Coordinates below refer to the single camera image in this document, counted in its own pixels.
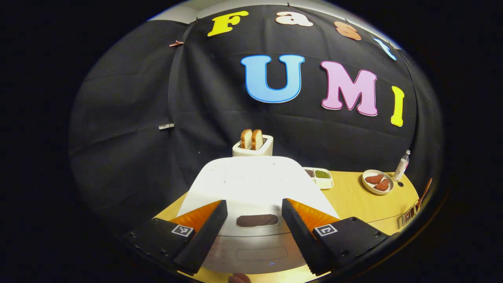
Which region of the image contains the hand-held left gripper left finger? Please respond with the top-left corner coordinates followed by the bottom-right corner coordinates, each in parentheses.
top-left (121, 200), bottom-right (229, 276)

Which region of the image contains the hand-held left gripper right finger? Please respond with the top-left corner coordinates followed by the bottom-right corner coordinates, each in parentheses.
top-left (281, 198), bottom-right (390, 276)

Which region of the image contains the white rice cooker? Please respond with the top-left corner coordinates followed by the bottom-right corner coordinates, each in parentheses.
top-left (177, 156), bottom-right (341, 275)

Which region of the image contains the metal wire chopstick holder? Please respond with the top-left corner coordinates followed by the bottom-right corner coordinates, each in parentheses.
top-left (397, 202), bottom-right (420, 230)

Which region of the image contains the wooden spoon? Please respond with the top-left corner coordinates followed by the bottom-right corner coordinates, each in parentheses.
top-left (416, 177), bottom-right (433, 209)

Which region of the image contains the white divided dish of grains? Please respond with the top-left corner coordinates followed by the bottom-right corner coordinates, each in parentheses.
top-left (302, 167), bottom-right (335, 191)

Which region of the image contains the white round plate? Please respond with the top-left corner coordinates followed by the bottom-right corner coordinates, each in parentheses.
top-left (362, 169), bottom-right (395, 196)

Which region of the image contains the white toaster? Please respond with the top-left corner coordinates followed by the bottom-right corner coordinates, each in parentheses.
top-left (231, 134), bottom-right (274, 157)

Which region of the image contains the small clear bottle pink label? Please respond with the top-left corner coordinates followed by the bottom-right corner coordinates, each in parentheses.
top-left (393, 149), bottom-right (411, 182)

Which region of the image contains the black backdrop cloth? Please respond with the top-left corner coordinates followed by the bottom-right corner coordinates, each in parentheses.
top-left (69, 3), bottom-right (444, 236)

